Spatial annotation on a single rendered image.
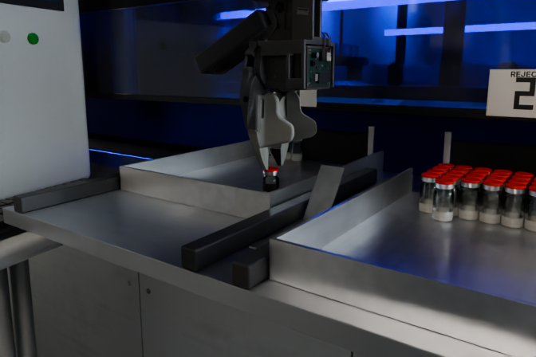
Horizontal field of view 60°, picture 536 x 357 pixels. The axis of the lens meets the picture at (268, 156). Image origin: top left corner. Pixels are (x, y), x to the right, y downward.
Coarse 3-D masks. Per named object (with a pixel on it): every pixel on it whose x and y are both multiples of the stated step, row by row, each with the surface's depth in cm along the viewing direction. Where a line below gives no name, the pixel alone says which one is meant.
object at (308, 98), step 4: (296, 92) 77; (300, 92) 77; (304, 92) 76; (308, 92) 76; (312, 92) 75; (316, 92) 75; (300, 96) 77; (304, 96) 76; (308, 96) 76; (312, 96) 75; (316, 96) 75; (304, 100) 76; (308, 100) 76; (312, 100) 76; (316, 100) 75; (304, 104) 76; (308, 104) 76; (312, 104) 76; (316, 104) 75
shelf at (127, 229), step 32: (128, 192) 65; (32, 224) 54; (64, 224) 51; (96, 224) 51; (128, 224) 51; (160, 224) 51; (192, 224) 51; (224, 224) 51; (96, 256) 47; (128, 256) 44; (160, 256) 43; (192, 288) 40; (224, 288) 37; (256, 288) 36; (288, 288) 36; (288, 320) 34; (320, 320) 32; (352, 320) 32; (384, 320) 32; (384, 352) 30; (416, 352) 29; (448, 352) 28; (480, 352) 28
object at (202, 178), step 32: (160, 160) 71; (192, 160) 77; (224, 160) 84; (256, 160) 87; (288, 160) 87; (160, 192) 61; (192, 192) 58; (224, 192) 55; (256, 192) 52; (288, 192) 54
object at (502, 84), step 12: (492, 72) 60; (504, 72) 59; (516, 72) 58; (528, 72) 57; (492, 84) 60; (504, 84) 59; (516, 84) 58; (528, 84) 58; (492, 96) 60; (504, 96) 59; (528, 96) 58; (492, 108) 60; (504, 108) 60
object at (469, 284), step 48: (384, 192) 56; (288, 240) 39; (336, 240) 46; (384, 240) 46; (432, 240) 46; (480, 240) 46; (528, 240) 46; (336, 288) 34; (384, 288) 32; (432, 288) 30; (480, 288) 36; (528, 288) 36; (480, 336) 29; (528, 336) 27
